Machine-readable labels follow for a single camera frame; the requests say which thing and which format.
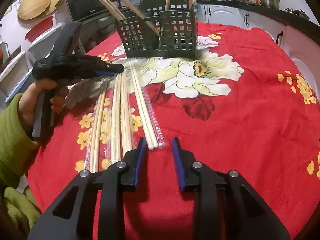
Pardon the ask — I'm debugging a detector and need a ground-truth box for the left hand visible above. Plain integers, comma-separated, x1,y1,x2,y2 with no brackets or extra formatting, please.
17,77,70,127

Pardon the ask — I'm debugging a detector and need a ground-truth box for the red floral tablecloth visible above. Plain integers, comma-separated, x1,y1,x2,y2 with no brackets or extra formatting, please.
26,21,320,240

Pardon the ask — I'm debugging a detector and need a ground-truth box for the chopsticks pair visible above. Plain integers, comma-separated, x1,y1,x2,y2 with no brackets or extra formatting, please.
127,60,165,151
98,0,125,21
88,80,108,173
110,70,135,164
120,0,160,37

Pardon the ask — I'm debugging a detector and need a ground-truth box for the black microwave oven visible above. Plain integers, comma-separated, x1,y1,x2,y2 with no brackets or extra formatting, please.
67,0,121,21

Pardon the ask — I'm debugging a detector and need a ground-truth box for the green sleeve left forearm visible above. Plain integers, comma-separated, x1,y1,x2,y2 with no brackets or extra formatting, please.
1,93,41,235

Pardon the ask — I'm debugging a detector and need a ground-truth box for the dark green utensil basket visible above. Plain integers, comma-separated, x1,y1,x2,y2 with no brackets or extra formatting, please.
116,0,197,59

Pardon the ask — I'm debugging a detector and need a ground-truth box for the steel stock pot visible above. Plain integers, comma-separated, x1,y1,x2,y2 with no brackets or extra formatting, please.
260,0,280,10

